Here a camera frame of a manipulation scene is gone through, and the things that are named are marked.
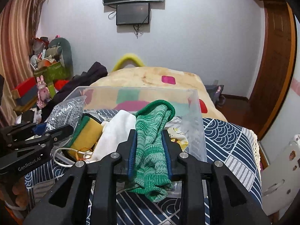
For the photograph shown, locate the grey gloves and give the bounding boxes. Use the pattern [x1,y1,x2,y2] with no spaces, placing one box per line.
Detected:
[45,96,86,132]

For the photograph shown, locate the dark clothing pile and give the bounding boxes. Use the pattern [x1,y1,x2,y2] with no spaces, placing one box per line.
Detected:
[41,62,108,123]

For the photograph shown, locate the grey green plush toy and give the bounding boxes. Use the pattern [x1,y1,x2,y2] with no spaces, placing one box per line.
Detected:
[49,37,74,76]

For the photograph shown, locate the yellow floral fabric scrunchie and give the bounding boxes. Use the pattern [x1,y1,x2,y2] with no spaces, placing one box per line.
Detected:
[167,127,189,151]

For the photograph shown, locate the small black wall monitor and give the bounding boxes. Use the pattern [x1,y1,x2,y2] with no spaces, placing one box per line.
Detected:
[116,3,150,26]

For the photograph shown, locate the yellow curved plush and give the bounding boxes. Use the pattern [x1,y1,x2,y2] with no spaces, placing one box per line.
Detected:
[112,53,145,72]

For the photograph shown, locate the clear plastic storage bin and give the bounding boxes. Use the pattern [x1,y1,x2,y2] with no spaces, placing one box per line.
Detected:
[52,86,208,199]

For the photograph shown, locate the striped brown curtain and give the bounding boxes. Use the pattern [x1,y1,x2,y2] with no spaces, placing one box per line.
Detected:
[1,0,43,127]

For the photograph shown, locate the white suitcase with stickers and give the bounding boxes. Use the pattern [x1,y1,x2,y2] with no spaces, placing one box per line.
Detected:
[261,135,300,215]

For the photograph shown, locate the green cardboard box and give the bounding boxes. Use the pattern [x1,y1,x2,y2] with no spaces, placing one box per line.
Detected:
[33,62,70,83]

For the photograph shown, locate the white drawstring pouch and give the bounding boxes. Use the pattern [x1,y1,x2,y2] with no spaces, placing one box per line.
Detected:
[53,110,137,168]

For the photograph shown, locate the beige patchwork blanket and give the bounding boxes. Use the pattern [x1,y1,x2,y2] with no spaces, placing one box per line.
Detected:
[82,67,226,121]

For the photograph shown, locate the yellow green sponge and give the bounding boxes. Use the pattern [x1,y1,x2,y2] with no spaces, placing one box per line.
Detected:
[66,113,103,161]

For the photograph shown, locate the brown wooden door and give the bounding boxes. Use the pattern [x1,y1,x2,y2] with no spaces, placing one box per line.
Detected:
[248,0,296,140]

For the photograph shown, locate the green knit glove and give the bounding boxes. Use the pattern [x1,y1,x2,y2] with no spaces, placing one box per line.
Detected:
[125,100,176,203]

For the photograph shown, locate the red flat box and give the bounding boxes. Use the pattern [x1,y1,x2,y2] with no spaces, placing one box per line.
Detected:
[11,77,36,99]

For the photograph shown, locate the blue white patterned tablecloth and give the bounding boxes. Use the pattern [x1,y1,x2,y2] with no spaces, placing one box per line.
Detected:
[25,118,262,224]

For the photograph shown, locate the pink bunny plush toy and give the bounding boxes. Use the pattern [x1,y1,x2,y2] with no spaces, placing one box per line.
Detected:
[37,75,51,109]

